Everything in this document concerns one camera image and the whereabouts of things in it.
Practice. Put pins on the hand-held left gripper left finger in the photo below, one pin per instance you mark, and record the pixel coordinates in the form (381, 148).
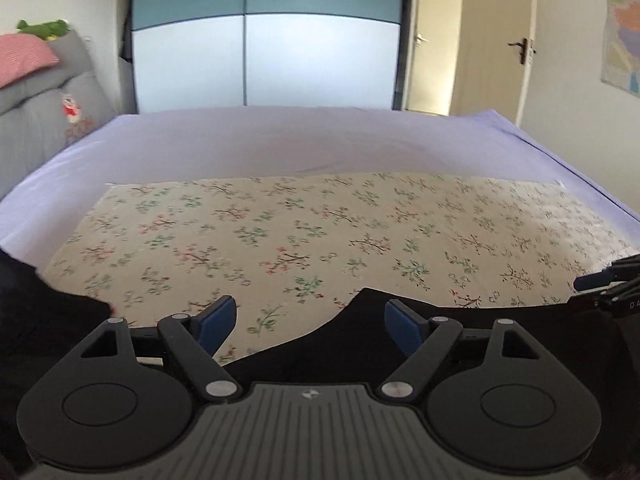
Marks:
(217, 321)

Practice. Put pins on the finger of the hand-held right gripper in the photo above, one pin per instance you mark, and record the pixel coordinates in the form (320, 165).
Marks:
(592, 281)

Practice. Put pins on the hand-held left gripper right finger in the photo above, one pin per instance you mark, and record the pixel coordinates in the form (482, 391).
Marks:
(402, 326)

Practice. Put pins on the black pants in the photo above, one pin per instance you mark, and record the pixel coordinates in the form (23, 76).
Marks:
(370, 310)

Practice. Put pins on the floral print mat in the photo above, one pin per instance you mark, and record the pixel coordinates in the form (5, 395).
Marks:
(320, 230)

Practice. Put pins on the white open door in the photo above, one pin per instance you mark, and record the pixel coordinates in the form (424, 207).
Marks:
(495, 45)

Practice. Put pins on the grey padded headboard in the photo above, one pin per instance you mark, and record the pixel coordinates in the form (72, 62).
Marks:
(45, 120)

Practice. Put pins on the white hallway door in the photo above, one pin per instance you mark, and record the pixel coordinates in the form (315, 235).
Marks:
(430, 45)

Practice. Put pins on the dark hanging garment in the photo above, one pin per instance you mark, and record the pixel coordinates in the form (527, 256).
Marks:
(125, 50)

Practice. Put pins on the white and blue wardrobe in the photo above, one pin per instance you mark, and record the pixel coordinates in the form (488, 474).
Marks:
(265, 35)

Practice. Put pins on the pink pillow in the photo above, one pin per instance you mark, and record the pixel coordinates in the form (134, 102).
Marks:
(22, 60)

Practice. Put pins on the green plush toy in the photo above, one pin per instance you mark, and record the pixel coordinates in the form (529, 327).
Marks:
(42, 28)

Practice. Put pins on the wall map poster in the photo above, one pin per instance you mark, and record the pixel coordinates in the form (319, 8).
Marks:
(622, 40)

